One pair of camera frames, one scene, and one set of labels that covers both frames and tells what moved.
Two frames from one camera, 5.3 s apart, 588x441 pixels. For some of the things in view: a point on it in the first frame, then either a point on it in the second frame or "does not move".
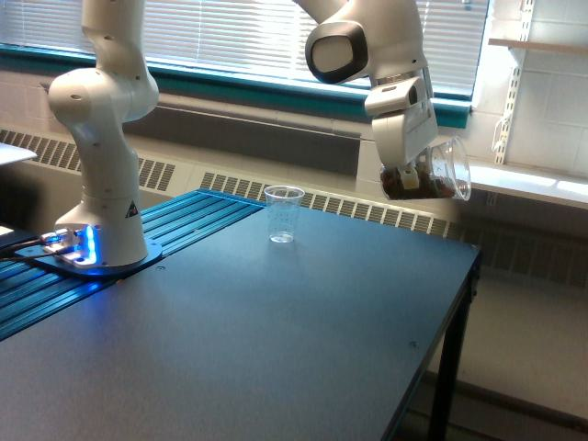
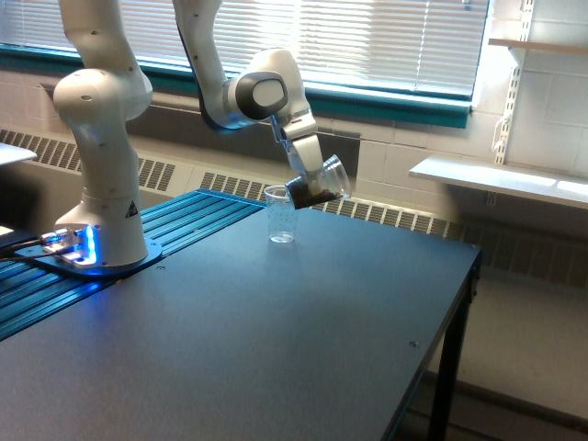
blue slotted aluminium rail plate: [30, 289] does not move
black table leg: [448, 361] does not move
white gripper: [404, 123] -> [309, 152]
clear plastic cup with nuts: [443, 170] -> [320, 186]
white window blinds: [263, 34] does not move
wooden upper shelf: [538, 45] does not move
